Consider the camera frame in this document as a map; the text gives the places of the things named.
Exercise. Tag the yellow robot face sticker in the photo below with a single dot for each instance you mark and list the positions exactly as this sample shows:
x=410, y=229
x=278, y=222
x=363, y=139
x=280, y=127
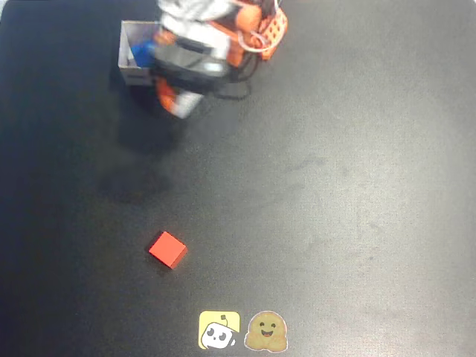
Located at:
x=218, y=330

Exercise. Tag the white cardboard box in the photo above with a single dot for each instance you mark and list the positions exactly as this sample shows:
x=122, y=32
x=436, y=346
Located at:
x=130, y=72

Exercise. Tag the black table mat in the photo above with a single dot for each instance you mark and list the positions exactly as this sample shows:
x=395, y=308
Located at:
x=334, y=204

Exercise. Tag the hugging face emoji sticker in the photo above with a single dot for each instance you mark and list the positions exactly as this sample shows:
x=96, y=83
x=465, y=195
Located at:
x=266, y=331

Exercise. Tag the blue cube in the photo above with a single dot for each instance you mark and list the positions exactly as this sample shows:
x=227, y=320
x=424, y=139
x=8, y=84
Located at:
x=143, y=54

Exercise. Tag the red cube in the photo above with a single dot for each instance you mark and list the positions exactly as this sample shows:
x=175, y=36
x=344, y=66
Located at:
x=167, y=248

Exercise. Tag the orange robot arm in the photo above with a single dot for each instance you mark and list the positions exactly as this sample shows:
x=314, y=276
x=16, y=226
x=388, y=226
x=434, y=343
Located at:
x=273, y=29

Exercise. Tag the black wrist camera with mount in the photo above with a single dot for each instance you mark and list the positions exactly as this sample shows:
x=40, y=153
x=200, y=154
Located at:
x=186, y=63

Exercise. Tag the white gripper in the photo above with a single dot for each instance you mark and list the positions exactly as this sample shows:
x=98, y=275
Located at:
x=172, y=100

